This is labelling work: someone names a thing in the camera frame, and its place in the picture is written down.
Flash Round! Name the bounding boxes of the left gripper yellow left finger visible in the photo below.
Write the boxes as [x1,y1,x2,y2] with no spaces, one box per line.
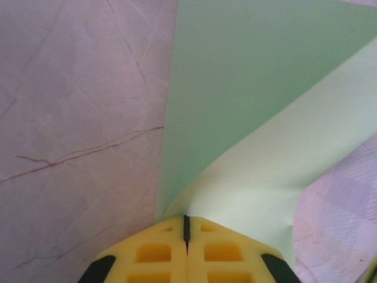
[77,215,189,283]

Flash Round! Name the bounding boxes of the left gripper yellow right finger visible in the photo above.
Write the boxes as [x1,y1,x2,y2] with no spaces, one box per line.
[184,215,301,283]

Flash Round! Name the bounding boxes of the green paper sheet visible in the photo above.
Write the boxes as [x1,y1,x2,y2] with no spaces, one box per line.
[154,0,377,271]

